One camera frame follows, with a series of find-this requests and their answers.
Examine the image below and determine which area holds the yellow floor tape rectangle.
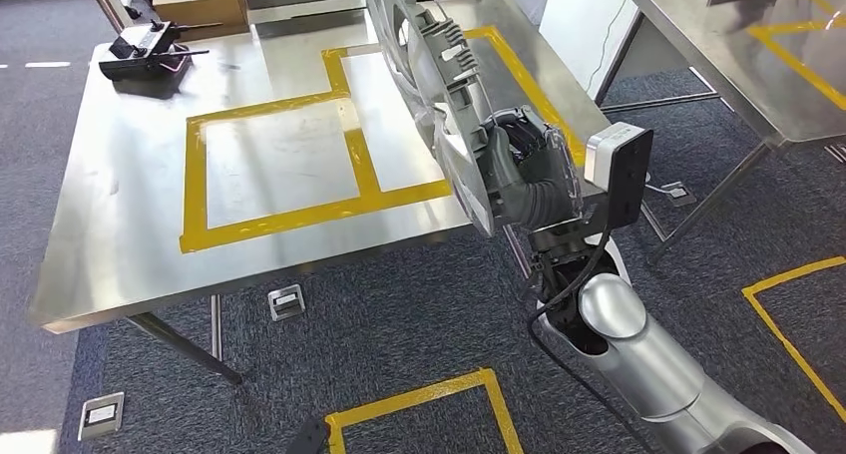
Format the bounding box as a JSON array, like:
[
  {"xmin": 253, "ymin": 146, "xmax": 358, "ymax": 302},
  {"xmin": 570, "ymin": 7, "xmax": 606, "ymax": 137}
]
[
  {"xmin": 323, "ymin": 368, "xmax": 527, "ymax": 454},
  {"xmin": 741, "ymin": 255, "xmax": 846, "ymax": 426}
]

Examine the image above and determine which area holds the cardboard box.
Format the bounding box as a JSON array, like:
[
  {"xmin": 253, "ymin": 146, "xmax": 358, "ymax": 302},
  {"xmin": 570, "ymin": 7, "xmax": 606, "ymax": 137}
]
[{"xmin": 152, "ymin": 0, "xmax": 250, "ymax": 43}]

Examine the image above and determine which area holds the metal floor socket plate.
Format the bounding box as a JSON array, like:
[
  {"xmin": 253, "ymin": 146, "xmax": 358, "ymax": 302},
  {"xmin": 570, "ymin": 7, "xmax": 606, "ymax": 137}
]
[
  {"xmin": 78, "ymin": 391, "xmax": 126, "ymax": 443},
  {"xmin": 660, "ymin": 181, "xmax": 698, "ymax": 208}
]

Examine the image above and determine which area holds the clear plastic film cover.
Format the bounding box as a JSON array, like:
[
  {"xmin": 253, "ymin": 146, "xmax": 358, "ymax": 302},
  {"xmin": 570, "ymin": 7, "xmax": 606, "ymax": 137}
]
[{"xmin": 542, "ymin": 121, "xmax": 585, "ymax": 218}]

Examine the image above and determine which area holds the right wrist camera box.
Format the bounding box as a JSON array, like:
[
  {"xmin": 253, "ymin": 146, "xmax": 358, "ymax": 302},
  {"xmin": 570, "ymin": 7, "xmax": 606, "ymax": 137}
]
[{"xmin": 528, "ymin": 121, "xmax": 655, "ymax": 237}]

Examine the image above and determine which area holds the black handheld controller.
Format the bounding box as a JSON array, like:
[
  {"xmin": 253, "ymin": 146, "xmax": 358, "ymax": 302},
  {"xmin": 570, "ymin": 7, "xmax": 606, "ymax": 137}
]
[{"xmin": 99, "ymin": 19, "xmax": 212, "ymax": 101}]

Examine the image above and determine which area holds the raised floor socket box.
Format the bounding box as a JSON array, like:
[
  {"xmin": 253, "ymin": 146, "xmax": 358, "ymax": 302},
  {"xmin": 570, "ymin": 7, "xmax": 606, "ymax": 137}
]
[{"xmin": 267, "ymin": 283, "xmax": 307, "ymax": 323}]

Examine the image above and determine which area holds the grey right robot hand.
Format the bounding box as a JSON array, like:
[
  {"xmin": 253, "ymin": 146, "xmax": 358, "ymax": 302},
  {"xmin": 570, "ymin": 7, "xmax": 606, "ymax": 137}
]
[{"xmin": 481, "ymin": 106, "xmax": 574, "ymax": 199}]

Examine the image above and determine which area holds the stainless steel workbench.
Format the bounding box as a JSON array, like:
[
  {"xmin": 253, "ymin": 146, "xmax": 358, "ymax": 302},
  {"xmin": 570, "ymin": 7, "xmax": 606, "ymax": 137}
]
[
  {"xmin": 27, "ymin": 0, "xmax": 613, "ymax": 386},
  {"xmin": 595, "ymin": 0, "xmax": 846, "ymax": 267}
]

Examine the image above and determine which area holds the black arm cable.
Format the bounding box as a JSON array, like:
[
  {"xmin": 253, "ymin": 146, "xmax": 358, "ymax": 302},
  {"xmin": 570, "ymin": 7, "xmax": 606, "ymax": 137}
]
[{"xmin": 525, "ymin": 228, "xmax": 662, "ymax": 454}]

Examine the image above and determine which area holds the chrome stand post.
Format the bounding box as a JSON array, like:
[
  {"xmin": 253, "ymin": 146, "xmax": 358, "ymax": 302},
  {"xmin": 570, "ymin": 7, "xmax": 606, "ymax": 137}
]
[{"xmin": 78, "ymin": 0, "xmax": 130, "ymax": 35}]

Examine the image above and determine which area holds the white partition panel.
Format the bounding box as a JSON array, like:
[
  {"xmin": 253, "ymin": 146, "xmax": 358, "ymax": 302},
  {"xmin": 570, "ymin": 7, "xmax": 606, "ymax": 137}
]
[{"xmin": 538, "ymin": 0, "xmax": 645, "ymax": 99}]

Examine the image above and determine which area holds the thin grey cable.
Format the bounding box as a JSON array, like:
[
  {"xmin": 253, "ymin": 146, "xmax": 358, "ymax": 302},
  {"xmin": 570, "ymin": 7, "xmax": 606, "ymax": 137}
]
[{"xmin": 585, "ymin": 0, "xmax": 630, "ymax": 96}]

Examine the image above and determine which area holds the grey plastic wheel hubcap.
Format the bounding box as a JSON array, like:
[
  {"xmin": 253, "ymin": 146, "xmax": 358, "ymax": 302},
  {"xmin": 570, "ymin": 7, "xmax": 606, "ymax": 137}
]
[{"xmin": 359, "ymin": 0, "xmax": 504, "ymax": 238}]

